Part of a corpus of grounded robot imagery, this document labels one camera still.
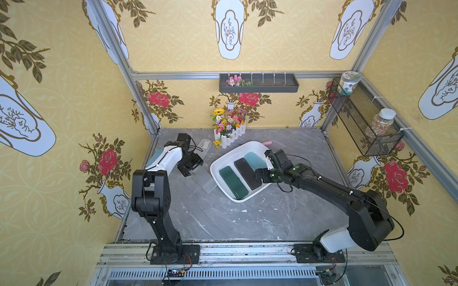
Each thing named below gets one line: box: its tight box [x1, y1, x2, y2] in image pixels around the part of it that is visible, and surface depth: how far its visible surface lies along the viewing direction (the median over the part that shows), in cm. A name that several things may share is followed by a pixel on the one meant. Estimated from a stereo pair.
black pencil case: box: [234, 157, 263, 191], surface depth 102 cm
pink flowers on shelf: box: [226, 74, 254, 87], surface depth 89 cm
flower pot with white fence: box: [209, 107, 247, 149], surface depth 106 cm
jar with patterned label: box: [336, 70, 362, 96], surface depth 87 cm
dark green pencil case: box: [219, 165, 249, 200], surface depth 96 cm
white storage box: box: [209, 141, 272, 203], surface depth 100 cm
